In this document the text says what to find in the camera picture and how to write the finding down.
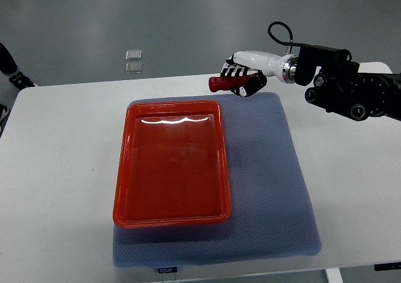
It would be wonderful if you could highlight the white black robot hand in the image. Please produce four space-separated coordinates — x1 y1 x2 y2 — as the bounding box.
220 51 298 97

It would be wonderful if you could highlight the red pepper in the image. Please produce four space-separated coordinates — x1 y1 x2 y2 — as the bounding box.
209 74 255 93

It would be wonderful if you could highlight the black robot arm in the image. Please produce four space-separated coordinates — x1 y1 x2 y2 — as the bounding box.
267 29 400 121

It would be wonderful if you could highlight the red plastic tray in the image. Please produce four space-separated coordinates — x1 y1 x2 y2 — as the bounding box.
113 100 232 229

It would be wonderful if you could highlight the upper floor outlet plate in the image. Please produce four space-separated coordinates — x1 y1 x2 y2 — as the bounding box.
125 49 142 61

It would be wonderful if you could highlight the floor outlet plate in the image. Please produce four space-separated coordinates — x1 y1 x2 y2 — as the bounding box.
125 49 142 61
125 61 143 74

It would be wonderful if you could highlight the lower floor outlet plate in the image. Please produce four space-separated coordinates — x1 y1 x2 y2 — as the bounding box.
125 61 143 74

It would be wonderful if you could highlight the blue-grey mesh mat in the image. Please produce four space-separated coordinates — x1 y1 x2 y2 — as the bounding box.
113 93 321 267

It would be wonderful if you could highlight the black table label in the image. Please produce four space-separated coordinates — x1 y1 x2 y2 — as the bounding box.
157 267 178 274

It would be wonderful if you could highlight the person's shoe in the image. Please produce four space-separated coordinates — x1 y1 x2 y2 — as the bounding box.
9 71 37 90

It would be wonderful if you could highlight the white table leg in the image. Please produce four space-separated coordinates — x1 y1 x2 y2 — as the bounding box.
325 268 343 283

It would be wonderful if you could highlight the person's dark leg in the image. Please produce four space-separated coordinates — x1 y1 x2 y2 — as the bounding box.
0 43 19 77

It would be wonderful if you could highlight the black table control panel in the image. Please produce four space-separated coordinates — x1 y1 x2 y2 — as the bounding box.
374 262 401 272

